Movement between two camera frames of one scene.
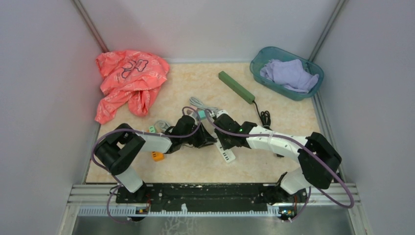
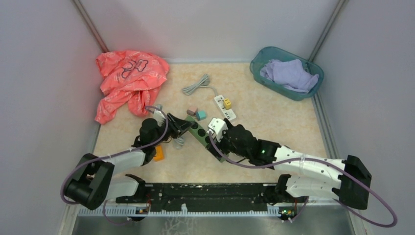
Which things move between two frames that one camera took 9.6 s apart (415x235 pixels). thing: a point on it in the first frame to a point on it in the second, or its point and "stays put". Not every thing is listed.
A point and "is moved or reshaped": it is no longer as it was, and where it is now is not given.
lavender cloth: [290, 74] stays put
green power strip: [236, 87] is moved or reshaped
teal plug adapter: [202, 114] stays put
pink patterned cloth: [134, 78] stays put
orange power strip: [157, 156] stays put
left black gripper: [204, 139] to [178, 126]
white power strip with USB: [227, 154] is moved or reshaped
